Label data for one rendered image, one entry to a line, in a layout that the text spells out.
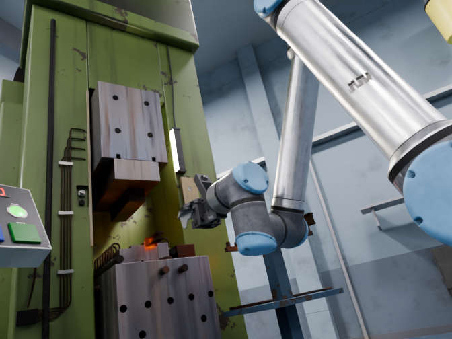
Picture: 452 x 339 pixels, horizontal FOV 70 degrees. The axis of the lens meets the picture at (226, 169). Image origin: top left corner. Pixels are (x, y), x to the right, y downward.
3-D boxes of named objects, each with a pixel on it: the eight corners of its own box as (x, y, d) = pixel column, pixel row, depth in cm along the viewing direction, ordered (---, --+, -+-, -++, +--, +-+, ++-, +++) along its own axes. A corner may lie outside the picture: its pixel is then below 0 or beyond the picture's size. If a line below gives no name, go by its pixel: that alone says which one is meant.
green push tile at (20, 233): (42, 242, 95) (35, 224, 99) (14, 240, 89) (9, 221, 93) (38, 246, 95) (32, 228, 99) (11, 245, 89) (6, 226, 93)
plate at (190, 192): (201, 208, 165) (196, 177, 171) (185, 208, 160) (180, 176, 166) (199, 209, 166) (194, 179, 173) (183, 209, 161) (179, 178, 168)
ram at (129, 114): (184, 164, 156) (174, 96, 171) (101, 157, 134) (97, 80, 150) (153, 196, 187) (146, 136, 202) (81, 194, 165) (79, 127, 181)
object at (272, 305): (344, 292, 132) (342, 287, 132) (274, 309, 108) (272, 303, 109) (292, 302, 153) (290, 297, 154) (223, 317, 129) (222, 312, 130)
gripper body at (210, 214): (190, 230, 95) (210, 216, 86) (185, 202, 98) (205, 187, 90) (212, 229, 99) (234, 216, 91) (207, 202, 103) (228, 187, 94)
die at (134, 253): (170, 261, 131) (167, 240, 134) (120, 266, 120) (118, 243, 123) (136, 279, 162) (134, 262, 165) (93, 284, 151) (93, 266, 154)
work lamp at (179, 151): (190, 171, 169) (169, 42, 204) (178, 171, 165) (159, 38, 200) (187, 174, 172) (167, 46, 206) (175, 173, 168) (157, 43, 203)
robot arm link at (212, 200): (210, 177, 86) (239, 179, 92) (202, 184, 90) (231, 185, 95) (216, 209, 83) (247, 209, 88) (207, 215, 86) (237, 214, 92)
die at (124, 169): (160, 181, 145) (158, 161, 148) (115, 178, 134) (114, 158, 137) (130, 212, 175) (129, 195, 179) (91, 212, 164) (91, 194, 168)
